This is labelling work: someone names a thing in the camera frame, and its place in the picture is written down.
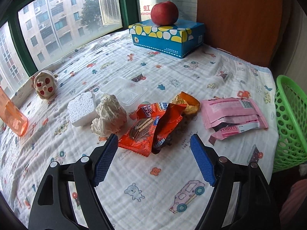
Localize orange water bottle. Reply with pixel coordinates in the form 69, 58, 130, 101
0, 86, 29, 137

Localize brown wooden panel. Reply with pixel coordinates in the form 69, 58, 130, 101
197, 0, 292, 67

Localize large pink snack packet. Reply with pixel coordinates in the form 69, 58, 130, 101
200, 97, 269, 132

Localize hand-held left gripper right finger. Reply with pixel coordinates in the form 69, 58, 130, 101
190, 134, 280, 230

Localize beige plush toy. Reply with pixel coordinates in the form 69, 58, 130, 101
32, 70, 59, 100

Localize white printed blanket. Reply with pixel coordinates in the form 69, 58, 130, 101
0, 30, 280, 230

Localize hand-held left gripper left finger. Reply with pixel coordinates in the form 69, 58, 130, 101
28, 134, 119, 230

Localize gold foil wrapper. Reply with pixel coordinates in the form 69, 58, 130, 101
172, 91, 201, 115

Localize orange snack wrapper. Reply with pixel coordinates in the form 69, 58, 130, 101
118, 102, 184, 158

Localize white foam block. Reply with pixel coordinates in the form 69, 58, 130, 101
67, 91, 96, 127

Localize small pink bar wrapper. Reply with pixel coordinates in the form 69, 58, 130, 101
208, 122, 261, 146

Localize pink cloth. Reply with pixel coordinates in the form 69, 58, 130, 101
282, 178, 307, 223

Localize red apple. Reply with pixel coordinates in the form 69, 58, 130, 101
151, 1, 179, 26

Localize clear plastic tray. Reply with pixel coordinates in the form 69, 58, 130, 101
99, 77, 148, 113

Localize blue tissue box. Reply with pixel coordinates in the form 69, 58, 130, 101
128, 20, 205, 59

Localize green window frame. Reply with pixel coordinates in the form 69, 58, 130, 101
0, 0, 142, 77

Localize green plastic basket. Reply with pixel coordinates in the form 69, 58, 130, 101
272, 75, 307, 173

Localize white paper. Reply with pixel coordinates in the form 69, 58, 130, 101
91, 94, 127, 136

